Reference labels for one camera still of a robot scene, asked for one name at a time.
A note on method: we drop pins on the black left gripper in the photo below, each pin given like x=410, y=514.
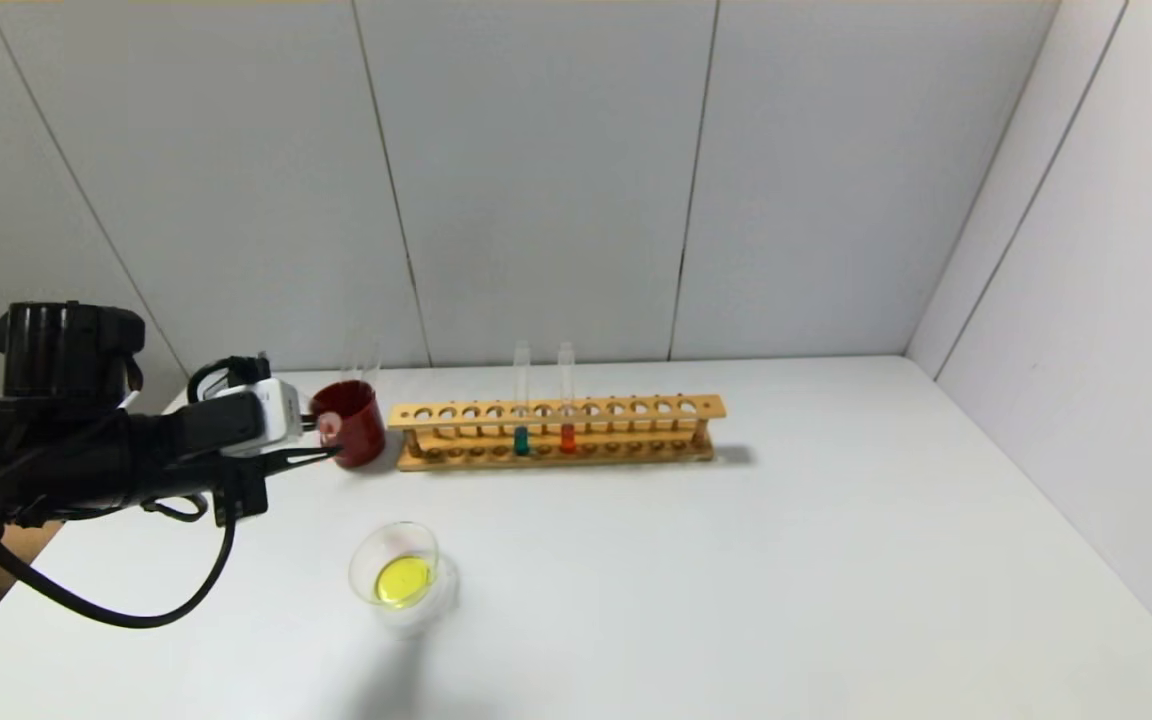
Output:
x=248, y=478

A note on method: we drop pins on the test tube with orange-red pigment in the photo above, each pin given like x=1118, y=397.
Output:
x=330, y=428

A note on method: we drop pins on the test tube with yellow pigment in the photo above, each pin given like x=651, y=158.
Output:
x=373, y=362

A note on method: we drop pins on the empty glass test tube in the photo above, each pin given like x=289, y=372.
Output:
x=356, y=360

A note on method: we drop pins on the test tube with green pigment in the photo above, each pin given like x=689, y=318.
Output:
x=521, y=442

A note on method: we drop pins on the test tube with red pigment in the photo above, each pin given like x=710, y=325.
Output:
x=567, y=438

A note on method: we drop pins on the wooden test tube rack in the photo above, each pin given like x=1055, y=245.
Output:
x=596, y=424

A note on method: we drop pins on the dark red cup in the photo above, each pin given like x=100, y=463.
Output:
x=366, y=440

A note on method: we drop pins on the clear glass dish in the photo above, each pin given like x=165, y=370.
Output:
x=401, y=580

